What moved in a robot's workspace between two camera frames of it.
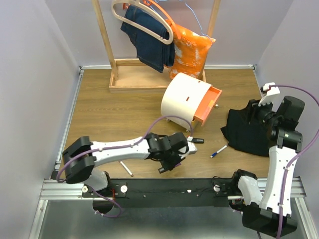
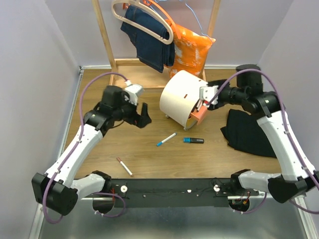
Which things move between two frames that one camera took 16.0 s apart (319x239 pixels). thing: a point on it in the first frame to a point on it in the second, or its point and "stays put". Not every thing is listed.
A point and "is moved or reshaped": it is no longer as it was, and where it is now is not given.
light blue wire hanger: (198, 21) stays put
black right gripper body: (264, 114) to (225, 97)
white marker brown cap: (127, 170) stays put
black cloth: (245, 132) stays put
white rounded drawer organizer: (190, 98) is moved or reshaped
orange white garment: (191, 53) stays put
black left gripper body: (171, 160) to (126, 112)
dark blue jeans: (150, 51) stays put
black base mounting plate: (165, 192) stays put
